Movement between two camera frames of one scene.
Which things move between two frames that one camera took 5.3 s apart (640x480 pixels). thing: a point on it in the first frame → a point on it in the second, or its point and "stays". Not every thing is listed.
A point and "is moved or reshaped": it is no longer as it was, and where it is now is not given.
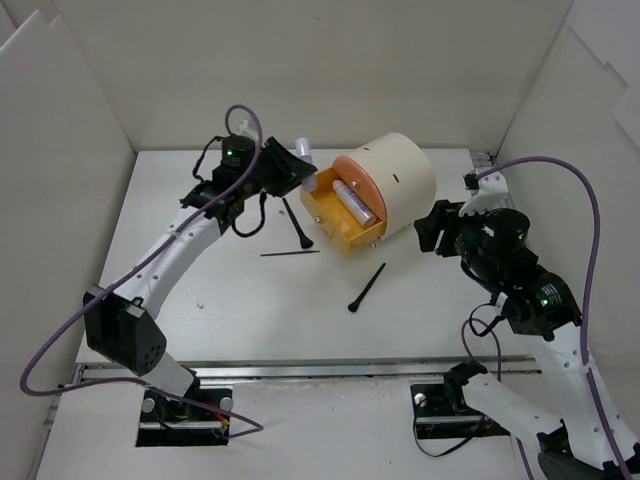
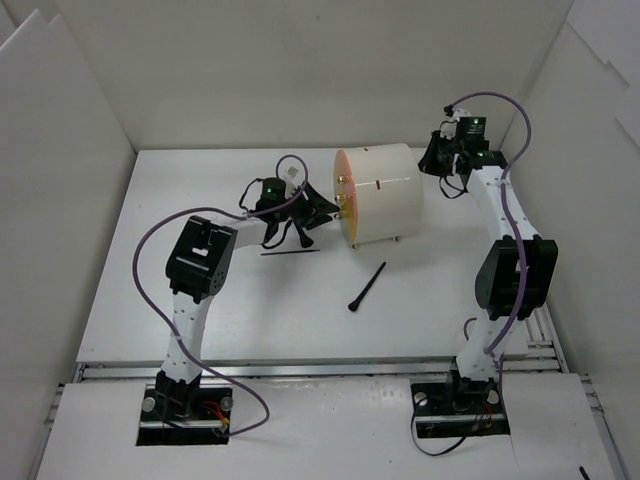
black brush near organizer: (305, 241) stays
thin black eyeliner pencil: (272, 254) stays
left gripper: (275, 163) → (307, 210)
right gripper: (445, 230) → (439, 156)
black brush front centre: (353, 307) stays
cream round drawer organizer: (407, 174) is moved or reshaped
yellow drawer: (331, 217) → (349, 209)
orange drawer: (353, 173) → (343, 177)
